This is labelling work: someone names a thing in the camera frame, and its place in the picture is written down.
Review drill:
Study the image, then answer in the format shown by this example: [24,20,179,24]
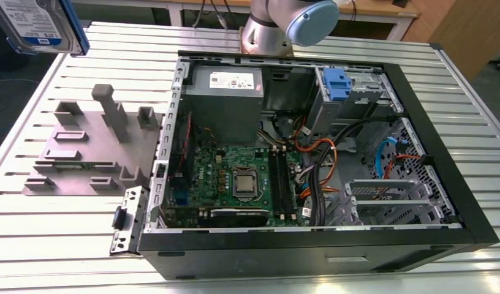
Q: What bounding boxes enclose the yellow black power wires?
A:
[256,128,296,147]

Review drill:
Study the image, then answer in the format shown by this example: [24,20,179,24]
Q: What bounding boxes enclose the black CPU socket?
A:
[231,166,264,203]

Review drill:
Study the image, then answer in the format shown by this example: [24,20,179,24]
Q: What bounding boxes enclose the metal optical drive cage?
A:
[306,64,401,137]

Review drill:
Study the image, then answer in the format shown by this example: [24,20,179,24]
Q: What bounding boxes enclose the orange wire bundle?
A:
[295,137,342,200]

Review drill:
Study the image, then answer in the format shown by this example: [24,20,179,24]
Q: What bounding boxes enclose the hard disk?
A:
[0,0,92,57]

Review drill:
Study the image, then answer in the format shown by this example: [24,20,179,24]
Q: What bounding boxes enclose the orange wire with black connector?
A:
[391,154,437,167]

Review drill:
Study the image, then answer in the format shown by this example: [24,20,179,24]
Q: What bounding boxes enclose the green motherboard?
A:
[164,143,315,229]

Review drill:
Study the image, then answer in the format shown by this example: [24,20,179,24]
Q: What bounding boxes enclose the white table frame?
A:
[151,0,251,28]

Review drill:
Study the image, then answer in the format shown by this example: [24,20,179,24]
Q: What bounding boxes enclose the black blue bracket latch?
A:
[111,205,130,230]

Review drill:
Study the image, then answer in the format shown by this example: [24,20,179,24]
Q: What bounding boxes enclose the metal disk bay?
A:
[343,178,445,227]

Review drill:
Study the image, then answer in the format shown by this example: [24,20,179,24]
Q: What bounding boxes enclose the black RAM slot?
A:
[270,145,288,220]
[279,145,299,220]

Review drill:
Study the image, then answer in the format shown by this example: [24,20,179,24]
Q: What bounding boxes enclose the metal expansion slot bracket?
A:
[108,185,151,257]

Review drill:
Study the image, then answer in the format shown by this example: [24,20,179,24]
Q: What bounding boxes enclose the black open PC case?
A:
[136,50,500,281]

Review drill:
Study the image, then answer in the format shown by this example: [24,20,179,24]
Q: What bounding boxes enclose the thin red wire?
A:
[176,110,194,179]

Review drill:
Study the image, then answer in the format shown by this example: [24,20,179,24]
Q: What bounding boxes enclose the black graphics card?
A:
[159,205,272,229]

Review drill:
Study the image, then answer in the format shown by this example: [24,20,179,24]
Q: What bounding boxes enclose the blue plastic drive latch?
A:
[322,67,354,102]

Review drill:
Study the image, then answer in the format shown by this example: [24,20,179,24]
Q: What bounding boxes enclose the green RAM stick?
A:
[50,163,94,172]

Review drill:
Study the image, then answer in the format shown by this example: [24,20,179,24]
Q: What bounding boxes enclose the blue data wire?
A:
[374,138,399,180]

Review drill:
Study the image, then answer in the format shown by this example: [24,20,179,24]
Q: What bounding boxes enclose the wooden cabinet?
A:
[403,0,500,81]

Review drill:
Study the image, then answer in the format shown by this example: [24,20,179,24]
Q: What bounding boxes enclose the grey parts rack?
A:
[20,83,162,197]

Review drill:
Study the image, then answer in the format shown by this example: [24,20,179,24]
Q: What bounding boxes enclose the silver CPU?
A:
[235,173,259,192]

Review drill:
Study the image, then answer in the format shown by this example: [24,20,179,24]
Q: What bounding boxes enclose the thick black cable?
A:
[310,116,399,227]

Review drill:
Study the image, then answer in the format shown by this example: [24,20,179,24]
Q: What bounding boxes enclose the grey power supply unit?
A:
[180,64,267,148]

